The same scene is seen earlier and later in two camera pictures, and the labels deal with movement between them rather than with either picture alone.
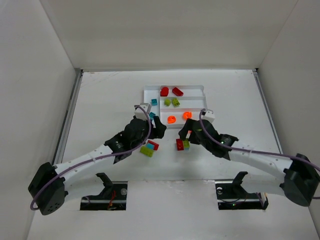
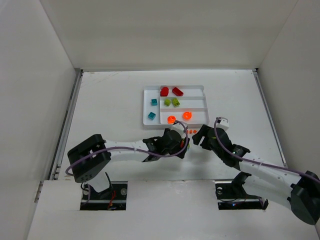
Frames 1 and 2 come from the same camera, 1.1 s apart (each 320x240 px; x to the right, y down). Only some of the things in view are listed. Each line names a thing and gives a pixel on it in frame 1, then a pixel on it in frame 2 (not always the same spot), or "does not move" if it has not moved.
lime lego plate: x=176 y=102 does not move
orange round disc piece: x=187 y=115 does not move
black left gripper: x=151 y=128 to x=182 y=145
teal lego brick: x=151 y=114 does not move
